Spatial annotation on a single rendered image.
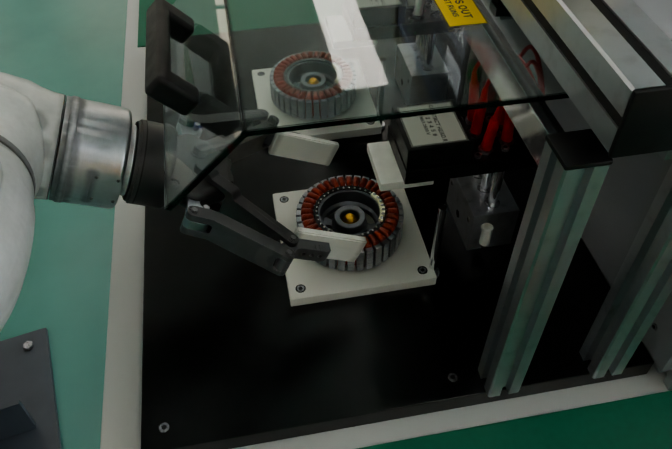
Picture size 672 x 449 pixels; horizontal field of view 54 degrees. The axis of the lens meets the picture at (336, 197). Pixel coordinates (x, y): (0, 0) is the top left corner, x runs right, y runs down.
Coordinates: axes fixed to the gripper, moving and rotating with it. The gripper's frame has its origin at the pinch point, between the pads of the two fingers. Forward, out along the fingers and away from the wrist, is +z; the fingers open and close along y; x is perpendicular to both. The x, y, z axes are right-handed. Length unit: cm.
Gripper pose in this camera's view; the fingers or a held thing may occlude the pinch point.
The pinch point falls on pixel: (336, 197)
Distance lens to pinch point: 66.6
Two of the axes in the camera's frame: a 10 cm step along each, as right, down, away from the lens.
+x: 3.9, -6.9, -6.0
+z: 9.0, 1.6, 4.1
